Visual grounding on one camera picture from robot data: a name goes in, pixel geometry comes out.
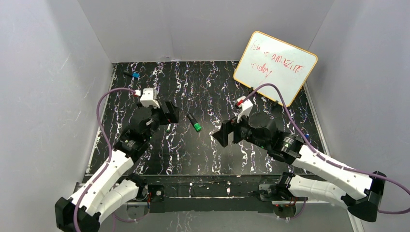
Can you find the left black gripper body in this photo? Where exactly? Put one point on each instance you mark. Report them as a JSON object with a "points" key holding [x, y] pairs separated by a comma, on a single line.
{"points": [[171, 111]]}

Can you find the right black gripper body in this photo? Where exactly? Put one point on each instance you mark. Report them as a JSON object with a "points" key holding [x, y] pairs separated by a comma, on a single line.
{"points": [[231, 132]]}

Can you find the green black highlighter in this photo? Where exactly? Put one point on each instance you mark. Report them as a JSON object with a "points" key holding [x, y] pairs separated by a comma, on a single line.
{"points": [[192, 119]]}

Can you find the green highlighter cap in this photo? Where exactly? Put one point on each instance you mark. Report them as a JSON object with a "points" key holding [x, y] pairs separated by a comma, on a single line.
{"points": [[197, 127]]}

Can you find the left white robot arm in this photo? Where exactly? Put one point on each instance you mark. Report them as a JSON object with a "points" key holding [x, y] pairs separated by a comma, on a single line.
{"points": [[107, 189]]}

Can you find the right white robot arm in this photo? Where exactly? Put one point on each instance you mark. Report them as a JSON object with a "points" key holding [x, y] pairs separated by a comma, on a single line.
{"points": [[360, 194]]}

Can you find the blue capped black marker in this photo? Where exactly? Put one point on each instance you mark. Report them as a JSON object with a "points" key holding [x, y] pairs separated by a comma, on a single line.
{"points": [[132, 74]]}

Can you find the yellow framed whiteboard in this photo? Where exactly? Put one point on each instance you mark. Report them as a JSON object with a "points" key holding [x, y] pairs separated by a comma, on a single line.
{"points": [[267, 59]]}

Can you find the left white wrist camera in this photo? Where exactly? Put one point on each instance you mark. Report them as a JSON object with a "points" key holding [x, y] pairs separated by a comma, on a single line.
{"points": [[148, 97]]}

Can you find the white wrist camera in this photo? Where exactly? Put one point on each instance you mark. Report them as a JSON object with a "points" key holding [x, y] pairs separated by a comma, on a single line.
{"points": [[244, 106], [148, 97]]}

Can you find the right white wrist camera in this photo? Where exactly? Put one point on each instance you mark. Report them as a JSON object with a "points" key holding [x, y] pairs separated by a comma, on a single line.
{"points": [[244, 106]]}

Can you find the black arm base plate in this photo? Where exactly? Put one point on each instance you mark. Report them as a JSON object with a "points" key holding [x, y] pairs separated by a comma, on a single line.
{"points": [[205, 193]]}

